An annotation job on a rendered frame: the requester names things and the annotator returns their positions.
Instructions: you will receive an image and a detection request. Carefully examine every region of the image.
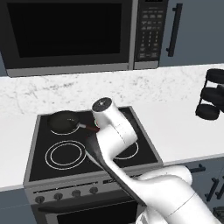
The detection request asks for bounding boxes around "black and steel stove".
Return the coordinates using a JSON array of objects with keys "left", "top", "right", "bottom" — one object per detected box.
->
[{"left": 23, "top": 105, "right": 165, "bottom": 224}]

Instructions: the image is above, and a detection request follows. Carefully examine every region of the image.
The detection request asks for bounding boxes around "black and silver microwave oven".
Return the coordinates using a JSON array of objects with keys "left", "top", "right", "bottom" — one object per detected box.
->
[{"left": 0, "top": 0, "right": 170, "bottom": 79}]

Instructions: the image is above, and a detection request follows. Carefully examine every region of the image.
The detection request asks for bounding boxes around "black microwave door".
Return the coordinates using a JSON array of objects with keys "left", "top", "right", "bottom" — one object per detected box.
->
[{"left": 0, "top": 0, "right": 138, "bottom": 78}]

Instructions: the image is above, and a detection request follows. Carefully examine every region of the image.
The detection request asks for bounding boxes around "black oven door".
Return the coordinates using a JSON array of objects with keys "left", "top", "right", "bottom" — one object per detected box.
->
[{"left": 30, "top": 195, "right": 147, "bottom": 224}]

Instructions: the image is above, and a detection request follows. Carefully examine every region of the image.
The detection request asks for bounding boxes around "grey-blue drawer front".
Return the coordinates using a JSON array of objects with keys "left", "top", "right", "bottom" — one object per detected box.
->
[{"left": 185, "top": 157, "right": 224, "bottom": 178}]

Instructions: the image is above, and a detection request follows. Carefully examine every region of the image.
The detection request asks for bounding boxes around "grey-blue base cupboard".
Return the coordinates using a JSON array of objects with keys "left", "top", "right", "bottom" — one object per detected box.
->
[{"left": 0, "top": 187, "right": 32, "bottom": 224}]

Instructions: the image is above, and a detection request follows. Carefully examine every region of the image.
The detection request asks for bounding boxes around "grey-blue base cupboard door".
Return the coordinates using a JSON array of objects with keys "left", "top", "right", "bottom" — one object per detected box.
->
[{"left": 191, "top": 171, "right": 224, "bottom": 224}]

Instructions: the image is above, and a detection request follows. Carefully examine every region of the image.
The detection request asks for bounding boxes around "dark pan with red handle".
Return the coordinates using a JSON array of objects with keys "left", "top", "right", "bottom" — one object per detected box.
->
[{"left": 46, "top": 110, "right": 102, "bottom": 134}]

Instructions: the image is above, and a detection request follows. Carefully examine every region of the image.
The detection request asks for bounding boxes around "black oven door handle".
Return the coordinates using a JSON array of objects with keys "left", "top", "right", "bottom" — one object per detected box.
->
[{"left": 37, "top": 197, "right": 136, "bottom": 214}]

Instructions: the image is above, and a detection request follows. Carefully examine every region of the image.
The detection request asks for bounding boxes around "black drawer handle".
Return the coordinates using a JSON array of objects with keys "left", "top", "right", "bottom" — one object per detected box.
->
[{"left": 189, "top": 164, "right": 207, "bottom": 175}]

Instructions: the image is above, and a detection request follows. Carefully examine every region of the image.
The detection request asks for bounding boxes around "black cupboard door handle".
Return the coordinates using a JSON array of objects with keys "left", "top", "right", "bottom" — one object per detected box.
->
[{"left": 165, "top": 3, "right": 184, "bottom": 58}]

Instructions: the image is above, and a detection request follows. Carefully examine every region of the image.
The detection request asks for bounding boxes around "grey-blue wall cupboard door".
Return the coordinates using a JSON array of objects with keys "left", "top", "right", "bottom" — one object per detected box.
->
[{"left": 158, "top": 0, "right": 224, "bottom": 67}]

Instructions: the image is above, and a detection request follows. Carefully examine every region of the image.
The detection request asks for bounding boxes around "black base cupboard handle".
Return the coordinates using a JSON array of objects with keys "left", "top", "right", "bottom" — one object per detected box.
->
[
  {"left": 204, "top": 177, "right": 220, "bottom": 203},
  {"left": 215, "top": 175, "right": 224, "bottom": 200}
]

